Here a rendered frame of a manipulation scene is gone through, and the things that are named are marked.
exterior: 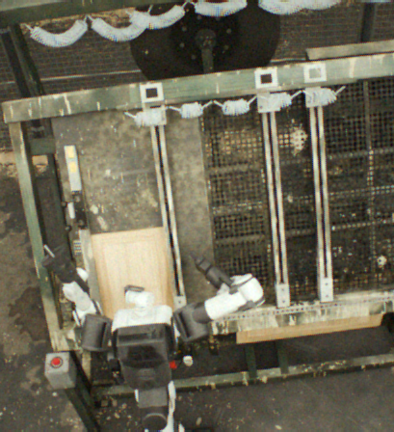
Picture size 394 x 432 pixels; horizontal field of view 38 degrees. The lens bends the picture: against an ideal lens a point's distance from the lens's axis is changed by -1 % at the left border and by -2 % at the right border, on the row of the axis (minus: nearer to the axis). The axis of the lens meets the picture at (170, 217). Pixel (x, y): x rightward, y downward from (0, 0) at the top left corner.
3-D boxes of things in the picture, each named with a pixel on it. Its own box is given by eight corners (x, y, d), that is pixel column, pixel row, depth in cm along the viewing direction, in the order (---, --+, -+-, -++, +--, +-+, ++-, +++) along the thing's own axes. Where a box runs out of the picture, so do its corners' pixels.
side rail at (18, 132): (53, 322, 312) (48, 332, 302) (13, 120, 283) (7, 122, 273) (64, 321, 312) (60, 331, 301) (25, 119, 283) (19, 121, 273)
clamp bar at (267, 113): (272, 302, 302) (279, 322, 278) (251, 70, 270) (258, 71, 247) (291, 300, 301) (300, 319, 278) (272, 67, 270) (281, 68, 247)
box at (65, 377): (54, 390, 296) (44, 374, 283) (55, 369, 304) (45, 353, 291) (76, 388, 296) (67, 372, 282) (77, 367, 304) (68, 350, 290)
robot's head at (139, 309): (147, 315, 246) (144, 298, 242) (128, 310, 251) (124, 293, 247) (155, 307, 251) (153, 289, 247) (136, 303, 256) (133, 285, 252)
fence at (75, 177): (96, 323, 306) (95, 326, 302) (65, 145, 281) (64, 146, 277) (106, 322, 305) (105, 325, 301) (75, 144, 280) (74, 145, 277)
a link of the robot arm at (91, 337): (98, 342, 262) (101, 348, 249) (79, 339, 260) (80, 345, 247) (103, 317, 263) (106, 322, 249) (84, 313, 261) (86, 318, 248)
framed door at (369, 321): (236, 340, 360) (237, 343, 358) (234, 290, 319) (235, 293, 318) (378, 322, 356) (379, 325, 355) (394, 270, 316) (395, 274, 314)
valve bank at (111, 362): (108, 391, 312) (98, 370, 294) (108, 366, 322) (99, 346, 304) (198, 381, 310) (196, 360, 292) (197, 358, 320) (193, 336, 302)
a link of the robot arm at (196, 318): (213, 326, 241) (186, 338, 247) (221, 324, 249) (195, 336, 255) (202, 301, 244) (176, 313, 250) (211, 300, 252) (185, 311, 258)
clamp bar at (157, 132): (171, 313, 304) (171, 335, 281) (141, 84, 273) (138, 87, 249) (191, 311, 303) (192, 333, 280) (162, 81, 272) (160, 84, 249)
